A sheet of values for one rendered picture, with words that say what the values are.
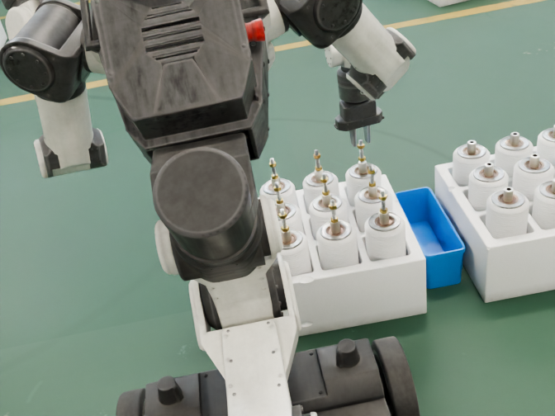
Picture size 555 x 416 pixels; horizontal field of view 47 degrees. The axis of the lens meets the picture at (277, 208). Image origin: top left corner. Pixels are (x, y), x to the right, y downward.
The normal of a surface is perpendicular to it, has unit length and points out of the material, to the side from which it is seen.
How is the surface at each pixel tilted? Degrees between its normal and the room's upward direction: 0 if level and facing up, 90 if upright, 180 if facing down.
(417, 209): 88
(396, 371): 24
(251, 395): 2
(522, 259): 90
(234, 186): 38
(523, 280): 90
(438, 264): 92
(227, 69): 53
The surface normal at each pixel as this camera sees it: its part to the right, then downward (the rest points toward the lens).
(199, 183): -0.04, -0.30
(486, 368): -0.14, -0.81
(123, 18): -0.01, -0.04
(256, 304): 0.16, 0.69
